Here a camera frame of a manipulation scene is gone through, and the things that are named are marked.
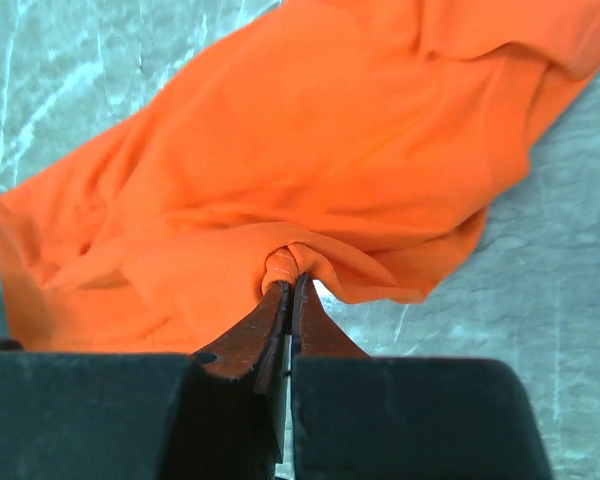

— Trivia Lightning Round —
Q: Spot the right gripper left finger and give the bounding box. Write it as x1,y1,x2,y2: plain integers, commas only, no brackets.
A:
195,281,290,463

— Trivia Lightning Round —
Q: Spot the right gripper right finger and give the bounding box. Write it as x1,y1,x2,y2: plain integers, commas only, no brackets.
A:
290,274,369,358

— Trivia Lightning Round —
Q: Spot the orange t shirt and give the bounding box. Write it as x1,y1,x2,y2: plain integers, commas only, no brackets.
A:
0,1,600,353

